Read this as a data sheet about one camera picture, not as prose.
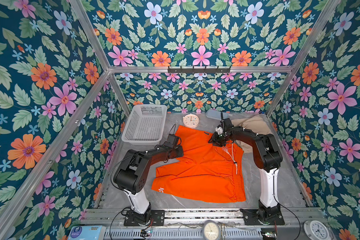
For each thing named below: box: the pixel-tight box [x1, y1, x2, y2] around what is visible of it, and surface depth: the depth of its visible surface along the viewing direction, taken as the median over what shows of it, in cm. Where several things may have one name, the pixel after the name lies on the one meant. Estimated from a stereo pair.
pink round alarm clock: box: [182, 113, 200, 129], surface depth 114 cm
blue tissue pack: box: [67, 225, 107, 240], surface depth 67 cm
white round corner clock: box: [303, 220, 334, 240], surface depth 69 cm
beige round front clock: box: [202, 220, 221, 240], surface depth 69 cm
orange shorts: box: [151, 125, 247, 203], surface depth 90 cm
